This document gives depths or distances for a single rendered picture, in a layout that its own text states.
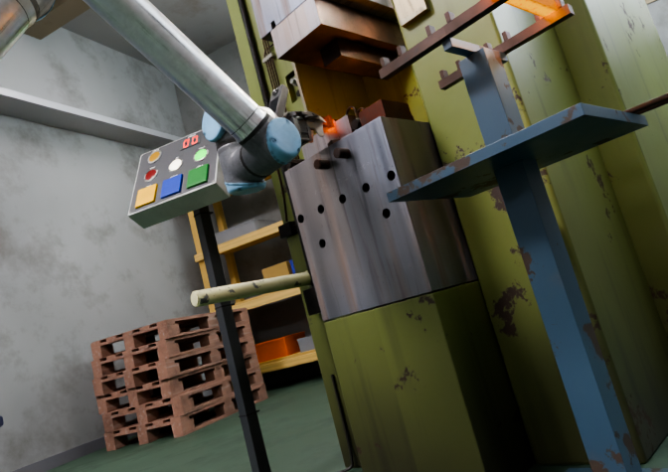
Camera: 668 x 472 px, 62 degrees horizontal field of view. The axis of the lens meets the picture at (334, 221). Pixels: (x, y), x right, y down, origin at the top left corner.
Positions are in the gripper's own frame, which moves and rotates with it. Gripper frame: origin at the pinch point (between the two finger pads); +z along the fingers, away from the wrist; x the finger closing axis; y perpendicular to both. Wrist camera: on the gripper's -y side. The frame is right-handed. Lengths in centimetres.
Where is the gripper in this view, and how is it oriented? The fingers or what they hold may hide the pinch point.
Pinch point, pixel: (319, 122)
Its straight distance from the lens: 158.4
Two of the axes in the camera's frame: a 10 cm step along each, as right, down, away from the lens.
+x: 6.8, -3.0, -6.7
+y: 2.7, 9.5, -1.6
